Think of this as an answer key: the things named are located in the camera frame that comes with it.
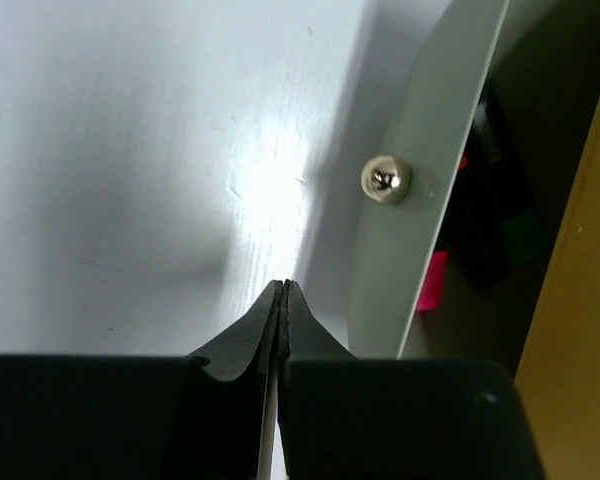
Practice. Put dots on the pink capped black highlighter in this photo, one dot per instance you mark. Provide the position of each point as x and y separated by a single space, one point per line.
432 287

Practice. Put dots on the cream orange drawer box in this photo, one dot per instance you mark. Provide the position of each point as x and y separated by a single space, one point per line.
541 59

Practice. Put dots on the orange capped black highlighter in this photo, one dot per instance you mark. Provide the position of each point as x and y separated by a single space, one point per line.
488 176

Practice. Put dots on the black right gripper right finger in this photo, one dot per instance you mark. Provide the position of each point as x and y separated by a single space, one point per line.
342 417

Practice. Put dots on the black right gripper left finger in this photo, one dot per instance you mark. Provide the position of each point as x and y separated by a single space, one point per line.
204 415

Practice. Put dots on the green capped black highlighter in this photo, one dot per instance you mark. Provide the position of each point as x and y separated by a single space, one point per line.
488 246

